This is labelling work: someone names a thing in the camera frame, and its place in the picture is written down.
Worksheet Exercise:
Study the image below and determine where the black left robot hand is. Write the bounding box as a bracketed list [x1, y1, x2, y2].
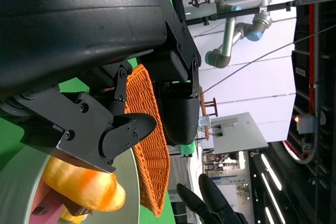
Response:
[0, 0, 203, 174]

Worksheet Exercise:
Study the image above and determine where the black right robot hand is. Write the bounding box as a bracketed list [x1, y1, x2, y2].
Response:
[176, 174, 249, 224]

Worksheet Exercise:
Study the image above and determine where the grey-green bowl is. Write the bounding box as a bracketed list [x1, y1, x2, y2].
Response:
[0, 145, 140, 224]

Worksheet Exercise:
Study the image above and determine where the ring-shaped orange swirl bread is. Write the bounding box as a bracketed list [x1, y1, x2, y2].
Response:
[41, 155, 127, 212]

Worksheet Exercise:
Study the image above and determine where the orange wicker basket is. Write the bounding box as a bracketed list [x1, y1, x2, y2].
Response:
[124, 63, 171, 217]

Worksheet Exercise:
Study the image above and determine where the chocolate layer cake piece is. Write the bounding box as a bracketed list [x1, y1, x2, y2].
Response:
[61, 197, 93, 217]

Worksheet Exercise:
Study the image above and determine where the yellow cream cake slice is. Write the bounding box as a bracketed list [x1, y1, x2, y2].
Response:
[60, 209, 89, 223]

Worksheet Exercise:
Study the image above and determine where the salmon pink cake slice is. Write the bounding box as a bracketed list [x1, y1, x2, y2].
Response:
[28, 184, 66, 224]

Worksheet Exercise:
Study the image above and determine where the green printed cloth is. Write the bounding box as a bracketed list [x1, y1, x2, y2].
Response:
[180, 142, 198, 157]

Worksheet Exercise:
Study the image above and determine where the grey monitor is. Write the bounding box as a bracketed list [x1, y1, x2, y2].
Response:
[211, 112, 270, 155]

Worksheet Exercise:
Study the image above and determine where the small labelled white box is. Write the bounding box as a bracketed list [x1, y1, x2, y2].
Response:
[198, 115, 212, 127]

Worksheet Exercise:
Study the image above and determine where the brown wooden rack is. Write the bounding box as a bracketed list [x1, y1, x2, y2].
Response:
[198, 86, 218, 141]

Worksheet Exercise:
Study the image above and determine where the green tablecloth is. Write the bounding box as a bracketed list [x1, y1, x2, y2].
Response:
[0, 0, 179, 224]

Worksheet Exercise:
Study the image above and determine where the black pole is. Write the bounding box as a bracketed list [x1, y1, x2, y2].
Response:
[185, 0, 336, 27]

